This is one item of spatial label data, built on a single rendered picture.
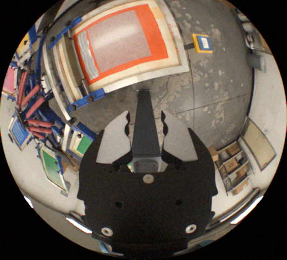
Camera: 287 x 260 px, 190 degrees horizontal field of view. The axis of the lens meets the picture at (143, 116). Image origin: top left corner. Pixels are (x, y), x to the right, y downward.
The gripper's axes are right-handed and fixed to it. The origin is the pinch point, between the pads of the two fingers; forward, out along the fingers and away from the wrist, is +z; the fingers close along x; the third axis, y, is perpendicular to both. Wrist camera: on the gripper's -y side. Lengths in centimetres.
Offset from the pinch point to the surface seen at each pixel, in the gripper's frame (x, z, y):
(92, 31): -29, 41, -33
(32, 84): -114, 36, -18
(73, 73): -37.2, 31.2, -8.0
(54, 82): -61, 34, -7
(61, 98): -57, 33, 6
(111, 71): -18.1, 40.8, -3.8
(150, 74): 3.2, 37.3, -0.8
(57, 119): -94, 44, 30
